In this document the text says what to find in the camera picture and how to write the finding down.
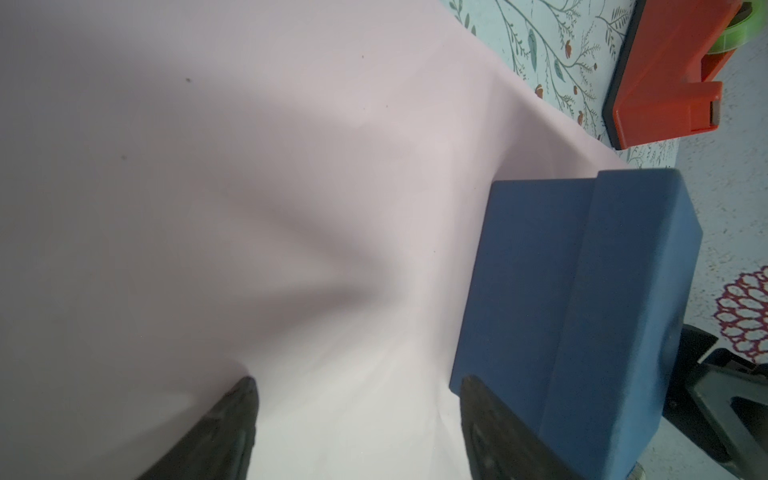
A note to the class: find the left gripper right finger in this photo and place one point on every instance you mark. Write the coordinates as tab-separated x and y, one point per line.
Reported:
499	445

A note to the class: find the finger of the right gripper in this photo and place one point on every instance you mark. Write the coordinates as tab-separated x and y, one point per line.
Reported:
718	400

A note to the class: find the blue gift box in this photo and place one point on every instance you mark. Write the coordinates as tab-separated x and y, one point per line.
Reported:
575	309

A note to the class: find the pink wrapping paper sheet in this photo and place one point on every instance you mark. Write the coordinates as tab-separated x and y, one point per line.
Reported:
195	191

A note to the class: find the red tape dispenser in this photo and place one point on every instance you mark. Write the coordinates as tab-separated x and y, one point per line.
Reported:
664	85

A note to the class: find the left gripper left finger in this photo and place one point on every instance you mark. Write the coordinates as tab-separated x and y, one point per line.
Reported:
220	444

